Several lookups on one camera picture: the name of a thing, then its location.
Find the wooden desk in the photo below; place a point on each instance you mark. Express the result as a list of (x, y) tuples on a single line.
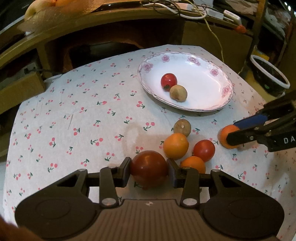
[(92, 23)]

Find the large orange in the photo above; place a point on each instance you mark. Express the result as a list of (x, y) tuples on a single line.
[(175, 145)]

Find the small orange object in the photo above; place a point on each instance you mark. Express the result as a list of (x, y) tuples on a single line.
[(241, 29)]

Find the white floral plate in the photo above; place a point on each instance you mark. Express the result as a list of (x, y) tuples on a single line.
[(201, 81)]

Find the black bowl with white rim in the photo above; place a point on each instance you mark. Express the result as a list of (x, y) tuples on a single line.
[(269, 74)]

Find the white power adapter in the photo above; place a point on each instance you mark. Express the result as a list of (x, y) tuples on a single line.
[(216, 12)]

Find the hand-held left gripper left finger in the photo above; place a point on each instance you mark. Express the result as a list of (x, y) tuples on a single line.
[(126, 172)]

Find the brown round fruit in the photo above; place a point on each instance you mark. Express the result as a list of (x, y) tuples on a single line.
[(178, 92), (182, 127)]

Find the cardboard box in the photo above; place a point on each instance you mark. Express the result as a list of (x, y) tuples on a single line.
[(20, 91)]

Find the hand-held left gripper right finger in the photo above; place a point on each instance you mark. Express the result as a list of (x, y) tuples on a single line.
[(171, 174)]

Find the small orange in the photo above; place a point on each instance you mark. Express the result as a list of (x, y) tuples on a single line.
[(193, 163), (223, 136)]

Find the cherry print tablecloth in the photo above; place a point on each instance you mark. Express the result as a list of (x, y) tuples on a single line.
[(81, 129)]

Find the large dark red tomato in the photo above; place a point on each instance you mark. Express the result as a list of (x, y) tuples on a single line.
[(149, 168)]

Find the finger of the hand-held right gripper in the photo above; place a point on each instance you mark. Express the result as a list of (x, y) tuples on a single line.
[(240, 137), (252, 121)]

